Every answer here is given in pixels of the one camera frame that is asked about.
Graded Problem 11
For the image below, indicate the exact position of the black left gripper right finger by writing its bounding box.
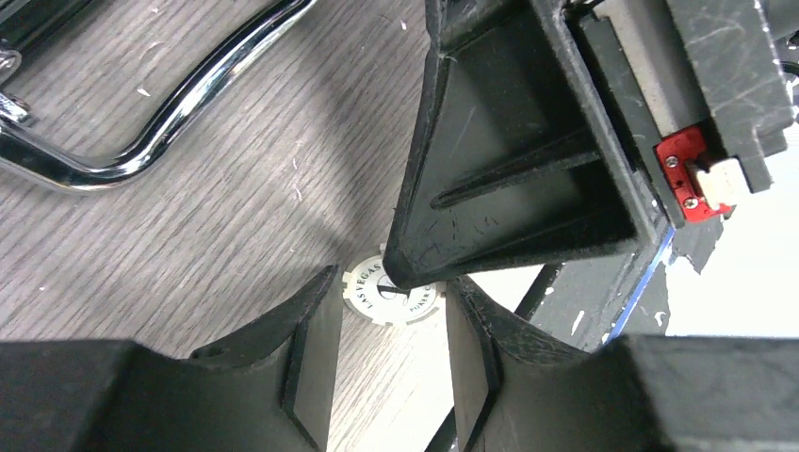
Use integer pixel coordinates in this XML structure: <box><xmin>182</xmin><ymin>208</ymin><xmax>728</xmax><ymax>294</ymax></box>
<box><xmin>446</xmin><ymin>277</ymin><xmax>798</xmax><ymax>451</ymax></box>

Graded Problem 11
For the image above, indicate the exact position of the white 1 chip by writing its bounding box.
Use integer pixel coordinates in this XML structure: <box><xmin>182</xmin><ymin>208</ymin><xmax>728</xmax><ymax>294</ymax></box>
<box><xmin>341</xmin><ymin>243</ymin><xmax>446</xmax><ymax>327</ymax></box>

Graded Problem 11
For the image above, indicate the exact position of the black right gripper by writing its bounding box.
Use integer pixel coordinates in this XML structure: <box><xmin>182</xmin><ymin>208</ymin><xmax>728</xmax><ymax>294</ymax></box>
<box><xmin>562</xmin><ymin>1</ymin><xmax>798</xmax><ymax>225</ymax></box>

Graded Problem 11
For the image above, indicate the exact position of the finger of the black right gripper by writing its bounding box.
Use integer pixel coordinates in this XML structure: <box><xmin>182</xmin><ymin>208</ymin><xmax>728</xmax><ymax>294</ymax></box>
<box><xmin>383</xmin><ymin>1</ymin><xmax>664</xmax><ymax>288</ymax></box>

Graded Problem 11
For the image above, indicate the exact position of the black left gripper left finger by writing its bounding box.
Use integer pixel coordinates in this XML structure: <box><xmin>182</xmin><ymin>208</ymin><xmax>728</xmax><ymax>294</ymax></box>
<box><xmin>1</xmin><ymin>266</ymin><xmax>343</xmax><ymax>451</ymax></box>

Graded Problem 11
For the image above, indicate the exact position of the black aluminium poker case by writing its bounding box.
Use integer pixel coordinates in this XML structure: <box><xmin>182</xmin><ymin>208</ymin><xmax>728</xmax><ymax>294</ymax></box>
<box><xmin>13</xmin><ymin>1</ymin><xmax>319</xmax><ymax>186</ymax></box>

